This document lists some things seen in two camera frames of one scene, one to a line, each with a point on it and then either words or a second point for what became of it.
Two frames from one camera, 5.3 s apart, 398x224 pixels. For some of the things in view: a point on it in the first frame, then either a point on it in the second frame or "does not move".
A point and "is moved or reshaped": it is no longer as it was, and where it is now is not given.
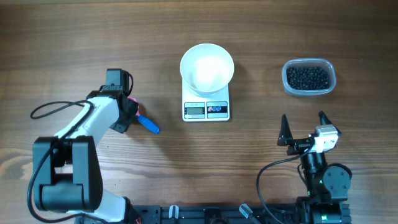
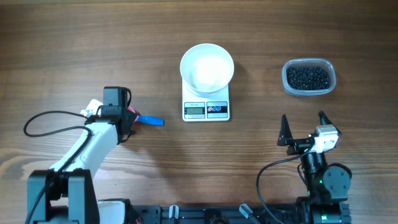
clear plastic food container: x=308 y=76 does not move
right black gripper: x=285 y=139 does not move
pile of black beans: x=308 y=78 does not move
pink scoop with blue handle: x=143 y=120 is moved or reshaped
